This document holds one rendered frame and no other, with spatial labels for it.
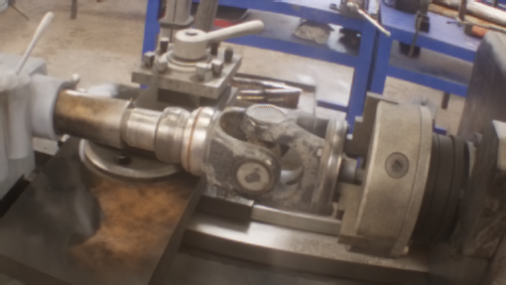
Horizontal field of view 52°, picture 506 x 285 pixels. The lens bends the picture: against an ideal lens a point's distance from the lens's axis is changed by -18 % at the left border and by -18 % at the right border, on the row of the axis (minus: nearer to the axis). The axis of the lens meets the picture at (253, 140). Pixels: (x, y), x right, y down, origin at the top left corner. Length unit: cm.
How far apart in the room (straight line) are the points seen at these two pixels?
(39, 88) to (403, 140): 61
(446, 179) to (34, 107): 69
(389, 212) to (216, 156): 27
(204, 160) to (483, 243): 46
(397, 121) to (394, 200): 11
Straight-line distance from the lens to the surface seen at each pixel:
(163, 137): 94
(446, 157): 90
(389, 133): 85
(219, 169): 91
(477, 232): 74
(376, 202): 83
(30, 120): 103
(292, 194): 93
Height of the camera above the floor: 157
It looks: 29 degrees down
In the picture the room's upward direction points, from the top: 8 degrees clockwise
